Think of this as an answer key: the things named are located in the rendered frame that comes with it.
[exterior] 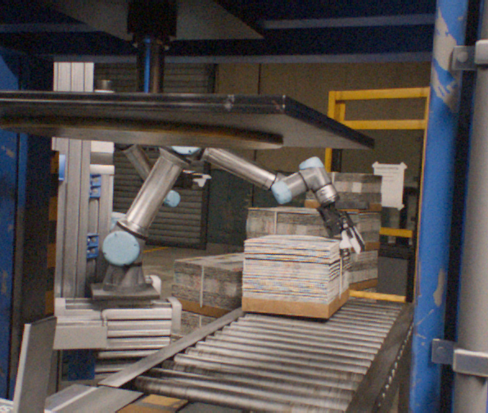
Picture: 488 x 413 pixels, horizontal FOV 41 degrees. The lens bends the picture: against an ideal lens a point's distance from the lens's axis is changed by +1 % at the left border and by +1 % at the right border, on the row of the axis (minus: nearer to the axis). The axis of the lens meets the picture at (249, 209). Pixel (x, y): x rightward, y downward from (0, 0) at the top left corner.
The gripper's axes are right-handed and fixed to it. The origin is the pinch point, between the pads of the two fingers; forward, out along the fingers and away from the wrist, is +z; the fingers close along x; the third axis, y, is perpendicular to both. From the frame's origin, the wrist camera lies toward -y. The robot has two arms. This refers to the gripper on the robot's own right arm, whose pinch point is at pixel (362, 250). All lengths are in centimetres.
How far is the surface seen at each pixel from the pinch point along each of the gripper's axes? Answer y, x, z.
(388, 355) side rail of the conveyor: -2, 47, 26
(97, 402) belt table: 38, 110, 2
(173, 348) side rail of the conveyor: 41, 70, 0
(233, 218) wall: 298, -741, -128
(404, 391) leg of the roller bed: 17, -28, 53
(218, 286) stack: 74, -50, -14
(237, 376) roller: 23, 81, 12
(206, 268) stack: 77, -52, -24
